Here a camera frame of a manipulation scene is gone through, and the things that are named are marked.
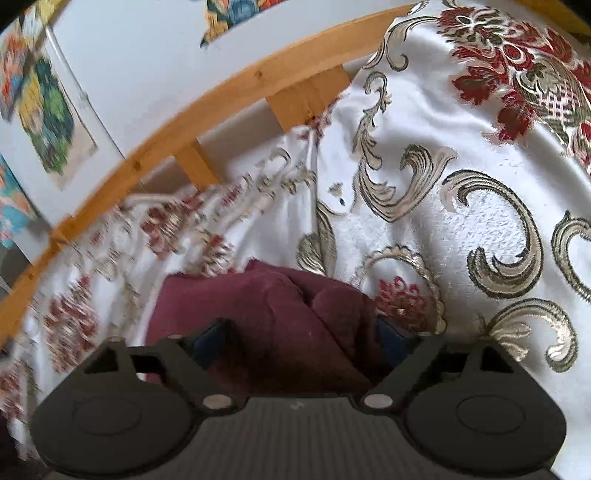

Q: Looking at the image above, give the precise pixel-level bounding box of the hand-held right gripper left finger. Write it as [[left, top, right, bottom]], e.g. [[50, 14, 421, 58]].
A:
[[82, 318, 246, 411]]

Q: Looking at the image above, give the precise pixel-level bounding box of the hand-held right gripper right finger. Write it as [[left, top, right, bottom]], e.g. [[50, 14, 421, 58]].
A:
[[362, 318, 517, 411]]

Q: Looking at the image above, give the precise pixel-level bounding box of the maroon small garment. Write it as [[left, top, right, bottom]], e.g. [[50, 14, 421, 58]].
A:
[[144, 259, 398, 398]]

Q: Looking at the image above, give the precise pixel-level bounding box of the white floral patterned blanket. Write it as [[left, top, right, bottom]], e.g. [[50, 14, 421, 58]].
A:
[[0, 0, 591, 444]]

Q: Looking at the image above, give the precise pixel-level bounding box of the wooden bed frame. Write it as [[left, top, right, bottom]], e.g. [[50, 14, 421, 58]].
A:
[[0, 0, 591, 342]]

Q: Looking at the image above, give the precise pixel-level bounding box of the colourful wall poster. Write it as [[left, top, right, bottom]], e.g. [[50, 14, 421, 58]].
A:
[[0, 9, 52, 121], [17, 54, 99, 177], [0, 154, 40, 250], [200, 0, 289, 47]]

